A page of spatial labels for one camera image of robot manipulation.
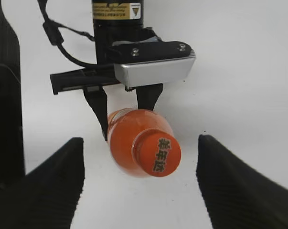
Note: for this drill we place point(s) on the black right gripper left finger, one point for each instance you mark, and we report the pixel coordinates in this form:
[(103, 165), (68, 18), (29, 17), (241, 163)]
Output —
[(47, 197)]

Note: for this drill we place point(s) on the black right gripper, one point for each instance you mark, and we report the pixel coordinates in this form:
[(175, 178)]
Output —
[(12, 166)]

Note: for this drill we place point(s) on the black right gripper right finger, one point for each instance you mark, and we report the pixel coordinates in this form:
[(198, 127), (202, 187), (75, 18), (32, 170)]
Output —
[(236, 196)]

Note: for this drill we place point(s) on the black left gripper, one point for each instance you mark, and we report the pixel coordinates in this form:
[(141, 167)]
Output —
[(95, 76)]

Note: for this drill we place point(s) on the orange Mirinda soda bottle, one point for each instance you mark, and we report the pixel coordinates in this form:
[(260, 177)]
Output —
[(123, 127)]

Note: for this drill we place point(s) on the orange bottle cap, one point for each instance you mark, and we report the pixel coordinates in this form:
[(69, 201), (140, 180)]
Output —
[(156, 152)]

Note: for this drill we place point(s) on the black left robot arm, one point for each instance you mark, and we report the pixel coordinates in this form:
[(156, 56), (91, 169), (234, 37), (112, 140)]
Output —
[(114, 22)]

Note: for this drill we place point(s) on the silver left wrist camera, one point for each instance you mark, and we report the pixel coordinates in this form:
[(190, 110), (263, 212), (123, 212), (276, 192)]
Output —
[(148, 63)]

